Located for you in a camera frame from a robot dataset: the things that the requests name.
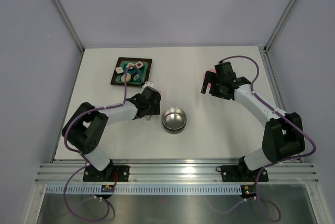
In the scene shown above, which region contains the right aluminium frame post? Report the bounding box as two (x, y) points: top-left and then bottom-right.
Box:
(264, 0), (299, 54)

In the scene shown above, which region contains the red centre sushi roll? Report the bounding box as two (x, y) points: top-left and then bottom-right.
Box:
(135, 61), (144, 69)

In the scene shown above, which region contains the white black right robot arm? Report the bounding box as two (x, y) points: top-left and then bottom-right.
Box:
(201, 62), (305, 180)

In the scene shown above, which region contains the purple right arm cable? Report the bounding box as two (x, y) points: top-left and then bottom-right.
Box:
(209, 55), (317, 221)

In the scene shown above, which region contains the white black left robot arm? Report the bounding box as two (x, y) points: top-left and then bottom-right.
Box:
(62, 86), (161, 181)

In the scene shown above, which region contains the orange centre sushi roll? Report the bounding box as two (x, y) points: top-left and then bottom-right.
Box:
(126, 63), (134, 69)

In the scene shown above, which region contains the aluminium frame post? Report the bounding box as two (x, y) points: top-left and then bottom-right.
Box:
(51, 0), (85, 55)
(264, 0), (299, 54)

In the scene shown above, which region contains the left aluminium frame post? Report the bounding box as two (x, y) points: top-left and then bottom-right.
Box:
(51, 0), (85, 55)

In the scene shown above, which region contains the black teal square plate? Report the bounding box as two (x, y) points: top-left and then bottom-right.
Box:
(110, 57), (152, 87)

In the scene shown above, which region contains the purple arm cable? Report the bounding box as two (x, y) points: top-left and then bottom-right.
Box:
(63, 67), (144, 219)
(209, 55), (317, 221)

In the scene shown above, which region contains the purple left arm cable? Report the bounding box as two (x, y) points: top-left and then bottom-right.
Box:
(63, 67), (144, 219)

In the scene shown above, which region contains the round steel lunch box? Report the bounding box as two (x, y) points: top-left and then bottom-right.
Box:
(161, 107), (187, 134)

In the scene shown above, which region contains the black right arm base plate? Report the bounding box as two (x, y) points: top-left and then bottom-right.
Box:
(216, 165), (260, 183)

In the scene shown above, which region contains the white slotted cable duct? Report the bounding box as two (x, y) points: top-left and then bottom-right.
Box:
(46, 184), (248, 194)

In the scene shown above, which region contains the green sushi roll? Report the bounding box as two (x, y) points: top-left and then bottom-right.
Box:
(131, 72), (140, 82)

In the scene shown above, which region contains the round cream rice cake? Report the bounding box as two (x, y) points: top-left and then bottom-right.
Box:
(120, 73), (131, 83)

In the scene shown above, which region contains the aluminium front rail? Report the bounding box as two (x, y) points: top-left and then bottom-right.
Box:
(35, 163), (319, 184)

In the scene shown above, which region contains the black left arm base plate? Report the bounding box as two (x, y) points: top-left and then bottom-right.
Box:
(83, 165), (130, 182)

